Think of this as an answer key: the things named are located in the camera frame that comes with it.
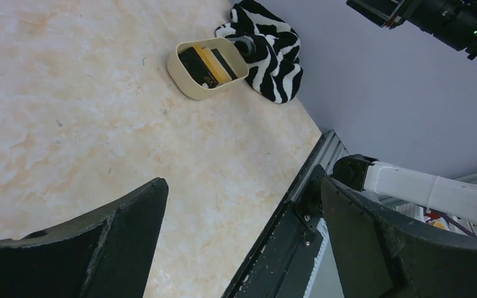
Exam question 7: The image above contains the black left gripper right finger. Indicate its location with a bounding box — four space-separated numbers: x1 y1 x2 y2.
321 178 477 297

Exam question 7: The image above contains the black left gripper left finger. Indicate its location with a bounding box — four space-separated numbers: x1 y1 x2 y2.
0 178 169 297

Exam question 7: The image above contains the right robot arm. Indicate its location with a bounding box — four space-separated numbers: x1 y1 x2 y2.
332 1 477 225

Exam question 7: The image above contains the cream oval card tray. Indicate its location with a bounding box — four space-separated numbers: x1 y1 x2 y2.
166 38 249 100

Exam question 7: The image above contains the black VIP card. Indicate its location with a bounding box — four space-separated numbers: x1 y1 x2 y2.
178 47 218 89

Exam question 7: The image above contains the gold card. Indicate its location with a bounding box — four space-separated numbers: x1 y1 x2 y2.
193 44 237 86

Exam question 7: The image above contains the zebra striped cloth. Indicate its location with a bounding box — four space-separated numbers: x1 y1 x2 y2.
215 1 303 104

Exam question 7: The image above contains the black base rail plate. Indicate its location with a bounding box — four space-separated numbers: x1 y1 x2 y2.
223 165 327 297

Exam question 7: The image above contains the aluminium frame rail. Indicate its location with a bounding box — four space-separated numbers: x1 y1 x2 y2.
259 130 350 231

